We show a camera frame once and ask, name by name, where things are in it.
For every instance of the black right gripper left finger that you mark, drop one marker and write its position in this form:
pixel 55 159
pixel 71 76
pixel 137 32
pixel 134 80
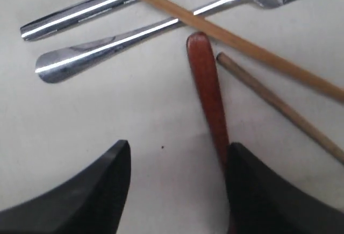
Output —
pixel 90 202

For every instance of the silver fork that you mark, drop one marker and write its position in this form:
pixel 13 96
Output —
pixel 61 64

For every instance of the wooden chopstick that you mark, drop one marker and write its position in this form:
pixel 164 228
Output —
pixel 250 49
pixel 288 112

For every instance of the reddish brown wooden spoon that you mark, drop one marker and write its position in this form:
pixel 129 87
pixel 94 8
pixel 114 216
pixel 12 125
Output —
pixel 203 67

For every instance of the silver table knife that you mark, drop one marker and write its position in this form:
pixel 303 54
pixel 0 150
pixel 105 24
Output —
pixel 69 17

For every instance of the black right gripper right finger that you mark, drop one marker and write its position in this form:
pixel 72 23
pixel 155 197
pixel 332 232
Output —
pixel 261 201

